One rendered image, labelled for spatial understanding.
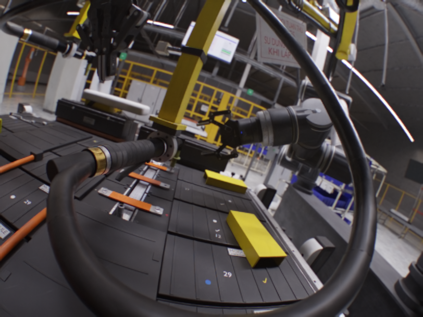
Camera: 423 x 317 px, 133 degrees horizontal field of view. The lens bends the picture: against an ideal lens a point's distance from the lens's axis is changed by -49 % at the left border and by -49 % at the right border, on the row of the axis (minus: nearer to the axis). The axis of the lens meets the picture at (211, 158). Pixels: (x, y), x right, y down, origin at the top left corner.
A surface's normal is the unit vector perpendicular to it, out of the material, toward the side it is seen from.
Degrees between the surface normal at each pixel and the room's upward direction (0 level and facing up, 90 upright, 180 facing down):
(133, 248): 0
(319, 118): 60
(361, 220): 48
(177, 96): 90
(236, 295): 0
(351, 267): 30
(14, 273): 0
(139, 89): 90
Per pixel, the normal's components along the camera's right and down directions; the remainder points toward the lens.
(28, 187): 0.34, -0.92
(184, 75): -0.15, 0.15
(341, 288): -0.10, -0.96
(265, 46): 0.52, 0.36
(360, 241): -0.40, -0.91
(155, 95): 0.11, 0.24
